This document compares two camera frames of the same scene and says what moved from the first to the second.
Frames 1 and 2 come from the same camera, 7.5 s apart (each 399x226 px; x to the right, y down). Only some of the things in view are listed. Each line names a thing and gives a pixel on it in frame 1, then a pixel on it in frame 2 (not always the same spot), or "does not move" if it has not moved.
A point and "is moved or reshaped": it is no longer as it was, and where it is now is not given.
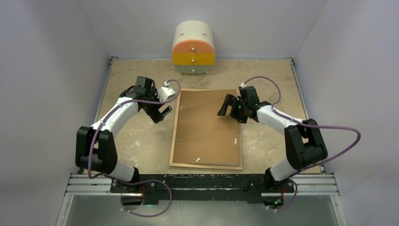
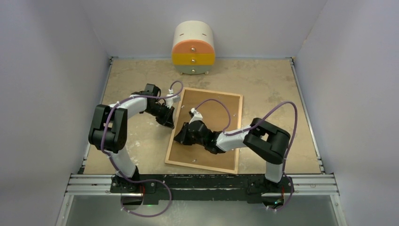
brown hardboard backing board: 202,136 does not move
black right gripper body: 238,103 to 192,140
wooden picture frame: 204,165 is moved or reshaped
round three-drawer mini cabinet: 193,47 does not move
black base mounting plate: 201,187 does not move
